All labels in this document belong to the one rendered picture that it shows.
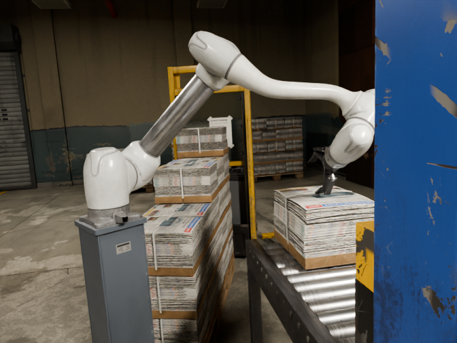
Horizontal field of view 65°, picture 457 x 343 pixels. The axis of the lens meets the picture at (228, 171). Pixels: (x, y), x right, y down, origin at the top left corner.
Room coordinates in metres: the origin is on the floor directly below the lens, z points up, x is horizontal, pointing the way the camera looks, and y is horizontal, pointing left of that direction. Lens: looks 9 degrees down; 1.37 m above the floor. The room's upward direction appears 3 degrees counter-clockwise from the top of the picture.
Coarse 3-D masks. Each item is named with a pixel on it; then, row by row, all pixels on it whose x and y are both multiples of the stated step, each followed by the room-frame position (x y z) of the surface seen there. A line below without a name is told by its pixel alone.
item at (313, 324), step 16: (256, 240) 1.58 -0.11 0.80; (256, 256) 1.40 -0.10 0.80; (256, 272) 1.41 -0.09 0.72; (272, 272) 1.24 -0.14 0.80; (272, 288) 1.19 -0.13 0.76; (288, 288) 1.11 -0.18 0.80; (272, 304) 1.20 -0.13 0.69; (288, 304) 1.03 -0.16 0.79; (304, 304) 1.00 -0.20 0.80; (288, 320) 1.03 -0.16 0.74; (304, 320) 0.92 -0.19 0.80; (304, 336) 0.91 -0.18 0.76; (320, 336) 0.84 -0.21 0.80
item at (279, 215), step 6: (306, 186) 1.61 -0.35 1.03; (312, 186) 1.61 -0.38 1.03; (318, 186) 1.60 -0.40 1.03; (336, 186) 1.59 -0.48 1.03; (276, 192) 1.56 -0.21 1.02; (282, 192) 1.52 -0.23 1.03; (288, 192) 1.52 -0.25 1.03; (294, 192) 1.51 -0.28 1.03; (300, 192) 1.51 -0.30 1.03; (312, 192) 1.50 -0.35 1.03; (276, 198) 1.56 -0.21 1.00; (282, 198) 1.48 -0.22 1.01; (276, 204) 1.57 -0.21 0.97; (282, 204) 1.48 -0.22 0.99; (276, 210) 1.57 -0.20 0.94; (282, 210) 1.48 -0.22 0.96; (276, 216) 1.55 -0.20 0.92; (282, 216) 1.48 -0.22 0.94; (276, 222) 1.56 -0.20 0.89; (282, 222) 1.47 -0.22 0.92; (276, 228) 1.56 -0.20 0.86; (282, 228) 1.48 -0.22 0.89; (282, 234) 1.49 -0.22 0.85
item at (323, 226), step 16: (304, 208) 1.24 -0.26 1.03; (320, 208) 1.24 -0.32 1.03; (336, 208) 1.25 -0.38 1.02; (352, 208) 1.26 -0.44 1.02; (368, 208) 1.27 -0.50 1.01; (304, 224) 1.24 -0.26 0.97; (320, 224) 1.24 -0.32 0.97; (336, 224) 1.26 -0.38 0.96; (352, 224) 1.27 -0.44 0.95; (304, 240) 1.24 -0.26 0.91; (320, 240) 1.25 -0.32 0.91; (336, 240) 1.26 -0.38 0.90; (352, 240) 1.27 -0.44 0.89; (304, 256) 1.25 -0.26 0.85; (320, 256) 1.25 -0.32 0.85
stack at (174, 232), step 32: (160, 224) 1.84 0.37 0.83; (192, 224) 1.80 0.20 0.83; (224, 224) 2.72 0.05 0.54; (160, 256) 1.69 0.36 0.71; (192, 256) 1.69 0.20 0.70; (224, 256) 2.62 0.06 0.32; (160, 288) 1.70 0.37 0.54; (192, 288) 1.67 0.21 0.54; (224, 288) 2.51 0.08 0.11; (160, 320) 1.70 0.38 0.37; (192, 320) 1.68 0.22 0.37
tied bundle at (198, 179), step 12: (168, 168) 2.31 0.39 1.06; (180, 168) 2.26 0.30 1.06; (192, 168) 2.26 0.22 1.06; (204, 168) 2.25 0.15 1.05; (216, 168) 2.51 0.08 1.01; (156, 180) 2.30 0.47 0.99; (168, 180) 2.28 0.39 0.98; (180, 180) 2.27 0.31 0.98; (192, 180) 2.26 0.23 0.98; (204, 180) 2.25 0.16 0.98; (216, 180) 2.47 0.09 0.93; (156, 192) 2.29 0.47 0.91; (168, 192) 2.28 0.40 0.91; (180, 192) 2.27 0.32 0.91; (192, 192) 2.26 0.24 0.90; (204, 192) 2.25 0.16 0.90
